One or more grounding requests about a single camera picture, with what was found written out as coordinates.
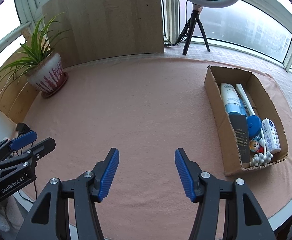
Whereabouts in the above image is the wooden board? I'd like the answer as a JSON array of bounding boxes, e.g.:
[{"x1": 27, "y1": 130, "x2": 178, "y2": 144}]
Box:
[{"x1": 42, "y1": 0, "x2": 164, "y2": 68}]

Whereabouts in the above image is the small blue liquid bottle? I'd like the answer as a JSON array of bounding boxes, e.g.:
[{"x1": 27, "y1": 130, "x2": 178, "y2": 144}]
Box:
[{"x1": 252, "y1": 134, "x2": 262, "y2": 143}]

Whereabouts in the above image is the orange cartoon toy figure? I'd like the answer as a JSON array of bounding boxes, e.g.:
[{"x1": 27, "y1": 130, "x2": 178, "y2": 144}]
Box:
[{"x1": 249, "y1": 140, "x2": 264, "y2": 154}]

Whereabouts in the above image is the potted green plant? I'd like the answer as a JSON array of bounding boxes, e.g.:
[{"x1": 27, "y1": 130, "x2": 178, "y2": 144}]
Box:
[{"x1": 0, "y1": 14, "x2": 69, "y2": 99}]

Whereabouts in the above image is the blue round lid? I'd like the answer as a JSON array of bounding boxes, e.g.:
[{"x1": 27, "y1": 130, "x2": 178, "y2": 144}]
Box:
[{"x1": 246, "y1": 115, "x2": 262, "y2": 139}]

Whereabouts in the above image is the left white gloved hand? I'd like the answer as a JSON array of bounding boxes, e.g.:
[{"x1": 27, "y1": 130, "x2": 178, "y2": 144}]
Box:
[{"x1": 0, "y1": 196, "x2": 24, "y2": 232}]

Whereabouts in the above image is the white massage stick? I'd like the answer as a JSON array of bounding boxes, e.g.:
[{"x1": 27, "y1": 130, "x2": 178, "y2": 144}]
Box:
[{"x1": 235, "y1": 84, "x2": 273, "y2": 167}]

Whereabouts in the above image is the cardboard box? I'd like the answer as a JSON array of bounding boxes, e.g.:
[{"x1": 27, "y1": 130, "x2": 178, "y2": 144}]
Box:
[{"x1": 204, "y1": 66, "x2": 289, "y2": 176}]

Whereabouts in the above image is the black tripod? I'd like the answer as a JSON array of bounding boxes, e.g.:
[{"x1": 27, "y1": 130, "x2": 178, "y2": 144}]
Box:
[{"x1": 175, "y1": 10, "x2": 211, "y2": 56}]

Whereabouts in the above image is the white printed tissue pack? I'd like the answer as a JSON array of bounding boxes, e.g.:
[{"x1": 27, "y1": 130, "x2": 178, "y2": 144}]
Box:
[{"x1": 262, "y1": 118, "x2": 281, "y2": 154}]

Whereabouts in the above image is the white Aqua sunscreen tube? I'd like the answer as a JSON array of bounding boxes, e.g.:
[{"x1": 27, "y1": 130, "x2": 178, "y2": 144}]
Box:
[{"x1": 220, "y1": 83, "x2": 246, "y2": 115}]

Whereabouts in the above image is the black card package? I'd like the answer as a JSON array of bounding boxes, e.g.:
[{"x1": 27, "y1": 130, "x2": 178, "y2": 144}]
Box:
[{"x1": 229, "y1": 115, "x2": 250, "y2": 164}]

